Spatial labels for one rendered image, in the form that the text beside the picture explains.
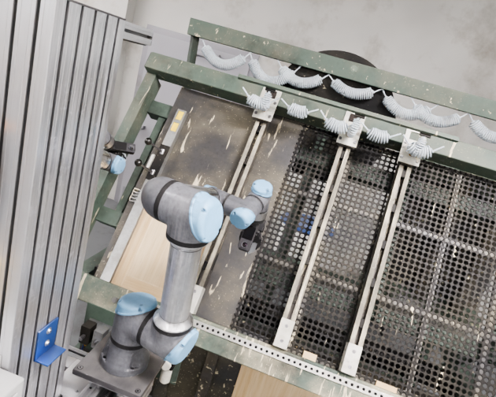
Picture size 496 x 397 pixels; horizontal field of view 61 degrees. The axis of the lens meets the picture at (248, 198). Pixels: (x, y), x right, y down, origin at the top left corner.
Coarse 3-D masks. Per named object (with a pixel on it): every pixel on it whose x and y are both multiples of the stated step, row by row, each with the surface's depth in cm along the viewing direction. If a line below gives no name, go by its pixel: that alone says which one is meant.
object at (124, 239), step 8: (176, 112) 224; (184, 112) 224; (176, 120) 222; (184, 120) 225; (168, 128) 221; (168, 136) 220; (176, 136) 222; (168, 144) 218; (168, 152) 218; (144, 184) 212; (136, 200) 210; (136, 208) 209; (128, 216) 208; (136, 216) 208; (128, 224) 206; (136, 224) 208; (128, 232) 205; (120, 240) 204; (128, 240) 205; (120, 248) 203; (112, 256) 202; (120, 256) 202; (112, 264) 201; (104, 272) 200; (112, 272) 200
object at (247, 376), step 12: (240, 372) 213; (252, 372) 212; (240, 384) 215; (252, 384) 214; (264, 384) 212; (276, 384) 211; (288, 384) 209; (240, 396) 217; (252, 396) 215; (264, 396) 214; (276, 396) 212; (288, 396) 210; (300, 396) 209; (312, 396) 207
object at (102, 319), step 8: (88, 304) 195; (88, 312) 196; (96, 312) 195; (104, 312) 194; (112, 312) 193; (88, 320) 190; (96, 320) 196; (104, 320) 195; (112, 320) 194; (88, 328) 185; (96, 328) 186; (104, 328) 188; (80, 336) 184; (88, 336) 186; (96, 336) 185; (104, 336) 187; (80, 344) 201; (88, 344) 200; (96, 344) 186; (168, 368) 182; (176, 368) 192; (160, 376) 189; (168, 376) 187; (176, 376) 193
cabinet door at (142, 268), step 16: (144, 224) 208; (160, 224) 208; (144, 240) 206; (160, 240) 206; (128, 256) 204; (144, 256) 204; (160, 256) 203; (128, 272) 202; (144, 272) 202; (160, 272) 201; (128, 288) 199; (144, 288) 199; (160, 288) 198
